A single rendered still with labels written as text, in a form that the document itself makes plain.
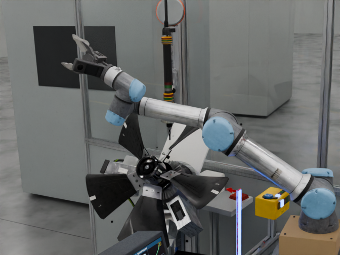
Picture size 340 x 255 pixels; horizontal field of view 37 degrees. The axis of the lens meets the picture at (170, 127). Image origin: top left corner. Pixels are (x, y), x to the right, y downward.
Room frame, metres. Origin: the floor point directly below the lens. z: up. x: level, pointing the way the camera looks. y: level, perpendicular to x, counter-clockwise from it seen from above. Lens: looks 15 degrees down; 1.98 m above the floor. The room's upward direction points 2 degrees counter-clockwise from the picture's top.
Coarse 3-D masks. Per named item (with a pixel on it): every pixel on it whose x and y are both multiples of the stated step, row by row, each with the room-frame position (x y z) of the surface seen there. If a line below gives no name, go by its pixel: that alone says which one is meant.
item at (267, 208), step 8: (264, 192) 2.21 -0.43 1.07; (272, 192) 2.20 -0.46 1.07; (256, 200) 2.15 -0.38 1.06; (264, 200) 2.12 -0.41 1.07; (272, 200) 2.11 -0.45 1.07; (280, 200) 2.14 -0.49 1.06; (256, 208) 2.15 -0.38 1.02; (264, 208) 2.12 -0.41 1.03; (272, 208) 2.10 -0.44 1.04; (280, 208) 2.14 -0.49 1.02; (264, 216) 2.12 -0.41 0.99; (272, 216) 2.10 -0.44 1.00
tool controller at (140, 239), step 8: (136, 232) 1.52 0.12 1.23; (144, 232) 1.50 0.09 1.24; (152, 232) 1.48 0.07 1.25; (160, 232) 1.47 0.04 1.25; (128, 240) 1.45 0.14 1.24; (136, 240) 1.43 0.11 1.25; (144, 240) 1.41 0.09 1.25; (152, 240) 1.43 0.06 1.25; (160, 240) 1.45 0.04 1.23; (112, 248) 1.40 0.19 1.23; (120, 248) 1.39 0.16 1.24; (128, 248) 1.37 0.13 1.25; (136, 248) 1.37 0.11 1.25; (144, 248) 1.39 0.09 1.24; (152, 248) 1.41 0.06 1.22; (160, 248) 1.44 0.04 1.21
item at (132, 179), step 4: (128, 176) 2.24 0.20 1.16; (132, 176) 2.24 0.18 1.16; (136, 176) 2.24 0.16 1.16; (132, 180) 2.24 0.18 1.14; (140, 180) 2.24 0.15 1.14; (132, 184) 2.24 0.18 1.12; (136, 184) 2.24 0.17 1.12; (140, 184) 2.24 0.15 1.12; (136, 188) 2.24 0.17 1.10; (140, 188) 2.24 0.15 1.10
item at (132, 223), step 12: (144, 204) 2.10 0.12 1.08; (156, 204) 2.12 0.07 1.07; (132, 216) 2.06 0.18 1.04; (144, 216) 2.07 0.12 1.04; (156, 216) 2.08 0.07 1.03; (132, 228) 2.03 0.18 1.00; (144, 228) 2.03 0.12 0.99; (156, 228) 2.04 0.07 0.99; (120, 240) 2.00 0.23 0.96; (168, 240) 2.01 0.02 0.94
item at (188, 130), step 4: (188, 128) 2.28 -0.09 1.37; (192, 128) 2.24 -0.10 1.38; (196, 128) 2.21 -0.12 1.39; (184, 132) 2.27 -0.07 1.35; (188, 132) 2.24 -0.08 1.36; (192, 132) 2.21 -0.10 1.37; (180, 136) 2.28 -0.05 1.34; (184, 136) 2.23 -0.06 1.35; (176, 140) 2.29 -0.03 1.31; (180, 140) 2.22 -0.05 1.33; (176, 144) 2.21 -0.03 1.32; (168, 148) 2.29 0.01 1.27; (172, 148) 2.21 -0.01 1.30
